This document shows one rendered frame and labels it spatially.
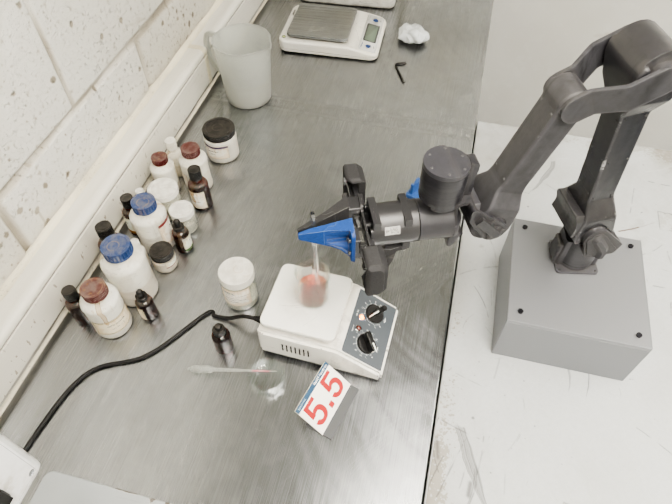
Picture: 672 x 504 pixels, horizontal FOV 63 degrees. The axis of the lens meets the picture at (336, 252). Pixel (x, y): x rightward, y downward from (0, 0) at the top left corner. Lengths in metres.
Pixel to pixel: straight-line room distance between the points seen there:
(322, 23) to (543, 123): 0.97
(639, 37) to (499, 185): 0.21
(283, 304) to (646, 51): 0.57
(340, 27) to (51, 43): 0.77
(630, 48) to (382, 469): 0.61
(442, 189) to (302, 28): 0.94
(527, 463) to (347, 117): 0.82
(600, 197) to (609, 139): 0.10
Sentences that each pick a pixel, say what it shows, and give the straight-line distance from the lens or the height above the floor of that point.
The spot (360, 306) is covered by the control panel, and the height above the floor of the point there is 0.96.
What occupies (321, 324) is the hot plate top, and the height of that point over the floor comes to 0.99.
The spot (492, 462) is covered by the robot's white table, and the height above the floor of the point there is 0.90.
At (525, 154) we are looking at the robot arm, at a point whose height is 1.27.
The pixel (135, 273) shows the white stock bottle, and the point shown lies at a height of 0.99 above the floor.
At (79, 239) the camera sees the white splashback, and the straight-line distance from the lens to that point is 1.04.
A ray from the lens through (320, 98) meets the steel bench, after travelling 1.36.
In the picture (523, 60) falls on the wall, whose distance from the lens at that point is 2.19.
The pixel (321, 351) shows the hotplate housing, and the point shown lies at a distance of 0.85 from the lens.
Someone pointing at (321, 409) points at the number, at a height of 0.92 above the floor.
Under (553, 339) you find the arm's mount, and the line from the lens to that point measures 0.90.
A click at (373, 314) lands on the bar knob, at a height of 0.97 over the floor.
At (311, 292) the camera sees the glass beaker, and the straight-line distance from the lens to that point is 0.81.
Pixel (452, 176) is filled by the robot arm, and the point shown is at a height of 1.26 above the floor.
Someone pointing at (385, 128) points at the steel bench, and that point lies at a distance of 1.28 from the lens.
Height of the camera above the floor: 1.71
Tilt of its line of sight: 52 degrees down
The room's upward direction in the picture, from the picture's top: straight up
